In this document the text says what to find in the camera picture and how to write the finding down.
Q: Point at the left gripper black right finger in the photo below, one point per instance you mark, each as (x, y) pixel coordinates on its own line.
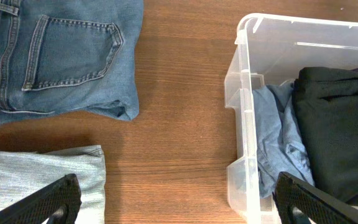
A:
(300, 202)

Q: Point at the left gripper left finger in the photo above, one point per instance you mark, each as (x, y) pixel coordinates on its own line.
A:
(59, 202)

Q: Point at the blue shirt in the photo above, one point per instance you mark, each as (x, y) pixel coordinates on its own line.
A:
(279, 144)

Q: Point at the black garment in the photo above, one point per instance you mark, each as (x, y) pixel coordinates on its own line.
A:
(325, 101)

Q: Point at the light blue folded jeans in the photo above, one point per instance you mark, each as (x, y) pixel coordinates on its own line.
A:
(23, 173)

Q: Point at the clear plastic storage bin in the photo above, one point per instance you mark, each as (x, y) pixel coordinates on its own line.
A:
(271, 50)

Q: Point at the dark blue folded jeans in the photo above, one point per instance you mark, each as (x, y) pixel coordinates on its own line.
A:
(58, 56)

